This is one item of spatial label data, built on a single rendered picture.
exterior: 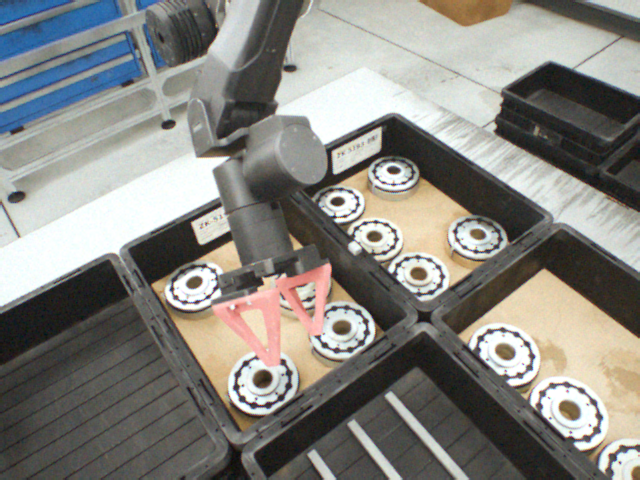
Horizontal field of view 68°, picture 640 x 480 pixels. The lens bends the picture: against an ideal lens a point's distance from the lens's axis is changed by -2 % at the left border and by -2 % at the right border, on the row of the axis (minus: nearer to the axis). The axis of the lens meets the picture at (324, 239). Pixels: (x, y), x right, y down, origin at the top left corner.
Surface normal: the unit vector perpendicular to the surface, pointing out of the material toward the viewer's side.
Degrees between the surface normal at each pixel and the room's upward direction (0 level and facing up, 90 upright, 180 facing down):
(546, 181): 0
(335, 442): 0
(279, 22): 98
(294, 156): 51
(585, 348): 0
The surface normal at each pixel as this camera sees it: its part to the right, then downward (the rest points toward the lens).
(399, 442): -0.05, -0.66
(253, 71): 0.59, 0.67
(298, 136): 0.66, -0.20
